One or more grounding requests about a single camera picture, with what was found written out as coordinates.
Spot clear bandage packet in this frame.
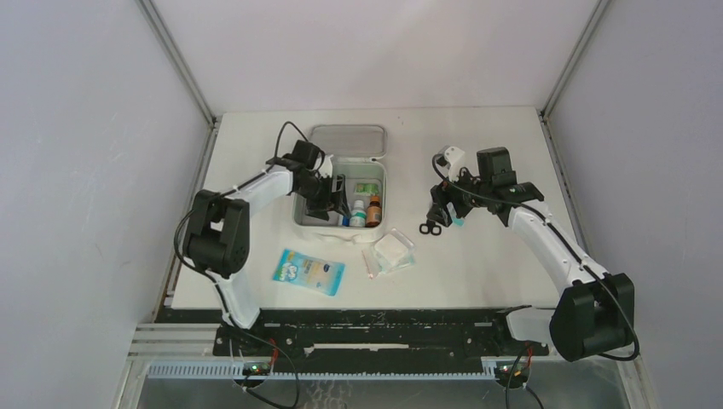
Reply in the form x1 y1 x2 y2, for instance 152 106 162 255
361 248 416 279

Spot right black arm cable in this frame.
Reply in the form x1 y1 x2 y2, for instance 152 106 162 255
431 153 641 362

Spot blue cotton swab packet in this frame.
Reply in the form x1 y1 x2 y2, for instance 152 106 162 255
273 249 345 297

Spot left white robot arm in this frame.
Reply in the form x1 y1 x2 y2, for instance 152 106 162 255
173 140 350 355

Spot black handled scissors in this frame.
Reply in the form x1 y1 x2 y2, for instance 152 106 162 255
419 220 443 236

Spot white plastic bottle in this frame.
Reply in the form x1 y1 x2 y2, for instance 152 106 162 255
349 199 367 228

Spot white gauze pad packet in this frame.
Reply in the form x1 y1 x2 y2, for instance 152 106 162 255
372 228 415 274

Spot brown bottle orange cap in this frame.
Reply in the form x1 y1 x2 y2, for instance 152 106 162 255
365 195 382 228

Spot white medicine kit box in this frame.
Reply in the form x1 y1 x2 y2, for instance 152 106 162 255
292 124 388 245

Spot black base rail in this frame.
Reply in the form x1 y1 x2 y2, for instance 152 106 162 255
211 307 549 377

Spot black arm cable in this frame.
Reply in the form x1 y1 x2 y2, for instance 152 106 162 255
172 120 326 409
431 153 641 362

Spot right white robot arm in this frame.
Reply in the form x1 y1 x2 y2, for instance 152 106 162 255
419 146 641 362

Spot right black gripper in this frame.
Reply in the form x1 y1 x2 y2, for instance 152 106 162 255
428 163 492 227

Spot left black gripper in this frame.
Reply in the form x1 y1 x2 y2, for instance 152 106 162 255
295 174 350 222

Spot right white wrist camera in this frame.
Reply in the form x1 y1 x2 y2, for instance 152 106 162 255
434 146 466 181

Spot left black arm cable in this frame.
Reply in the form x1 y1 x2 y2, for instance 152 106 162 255
172 120 326 409

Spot green wind oil box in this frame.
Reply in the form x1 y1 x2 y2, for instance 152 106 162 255
354 182 380 196

